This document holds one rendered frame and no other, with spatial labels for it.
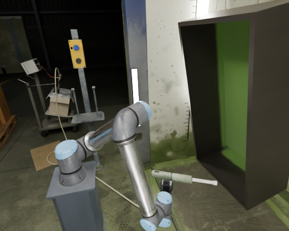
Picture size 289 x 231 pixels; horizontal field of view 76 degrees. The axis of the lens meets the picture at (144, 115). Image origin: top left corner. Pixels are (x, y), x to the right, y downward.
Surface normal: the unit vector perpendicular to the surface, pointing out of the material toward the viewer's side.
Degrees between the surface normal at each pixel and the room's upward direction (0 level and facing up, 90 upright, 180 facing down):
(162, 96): 90
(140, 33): 90
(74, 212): 90
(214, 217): 0
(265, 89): 90
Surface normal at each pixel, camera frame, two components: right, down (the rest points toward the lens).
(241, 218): -0.04, -0.91
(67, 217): 0.24, 0.38
